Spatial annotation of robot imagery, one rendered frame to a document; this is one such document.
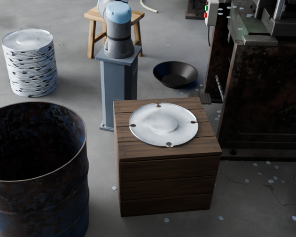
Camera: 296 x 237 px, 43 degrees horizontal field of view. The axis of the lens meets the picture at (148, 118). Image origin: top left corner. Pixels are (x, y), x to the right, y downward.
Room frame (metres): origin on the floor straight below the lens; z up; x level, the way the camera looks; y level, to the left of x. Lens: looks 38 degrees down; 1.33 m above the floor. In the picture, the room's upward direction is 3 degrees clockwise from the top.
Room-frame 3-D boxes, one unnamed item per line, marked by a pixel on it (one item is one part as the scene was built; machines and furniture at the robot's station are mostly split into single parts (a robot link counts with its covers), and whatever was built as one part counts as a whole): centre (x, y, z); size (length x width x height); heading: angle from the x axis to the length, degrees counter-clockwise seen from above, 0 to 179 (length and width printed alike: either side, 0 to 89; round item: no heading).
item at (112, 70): (1.67, 0.16, 0.23); 0.19 x 0.19 x 0.45; 76
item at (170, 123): (1.23, -0.07, 0.35); 0.29 x 0.29 x 0.01
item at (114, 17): (1.68, 0.16, 0.62); 0.13 x 0.12 x 0.14; 21
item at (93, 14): (2.44, 0.26, 0.16); 0.34 x 0.24 x 0.34; 64
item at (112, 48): (1.67, 0.16, 0.50); 0.15 x 0.15 x 0.10
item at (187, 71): (2.14, -0.17, 0.04); 0.30 x 0.30 x 0.07
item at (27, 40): (2.02, 0.73, 0.32); 0.29 x 0.29 x 0.01
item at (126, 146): (1.23, -0.07, 0.18); 0.40 x 0.38 x 0.35; 100
